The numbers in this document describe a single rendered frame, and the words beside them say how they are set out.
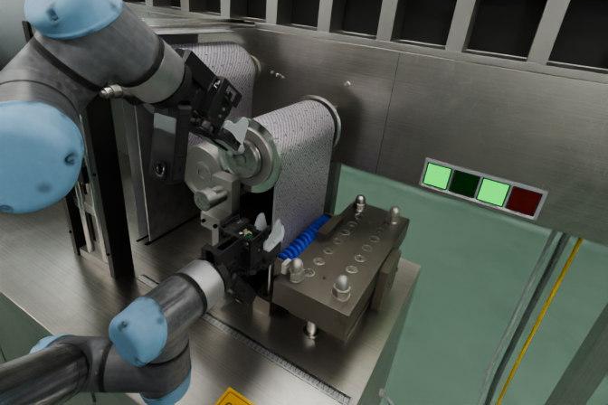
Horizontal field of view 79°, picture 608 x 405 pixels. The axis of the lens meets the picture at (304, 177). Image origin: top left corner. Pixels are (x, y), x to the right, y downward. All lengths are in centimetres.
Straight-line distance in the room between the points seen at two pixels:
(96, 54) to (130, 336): 33
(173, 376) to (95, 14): 47
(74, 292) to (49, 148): 70
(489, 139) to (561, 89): 15
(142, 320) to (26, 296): 51
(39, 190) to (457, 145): 77
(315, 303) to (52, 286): 60
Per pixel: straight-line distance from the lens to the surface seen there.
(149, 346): 54
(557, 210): 92
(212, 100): 55
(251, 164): 67
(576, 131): 87
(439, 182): 91
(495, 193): 90
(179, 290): 57
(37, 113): 32
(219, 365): 79
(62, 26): 42
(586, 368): 136
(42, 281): 104
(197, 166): 80
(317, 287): 74
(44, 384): 55
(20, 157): 31
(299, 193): 80
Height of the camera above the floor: 153
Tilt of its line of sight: 26 degrees down
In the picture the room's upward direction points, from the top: 6 degrees clockwise
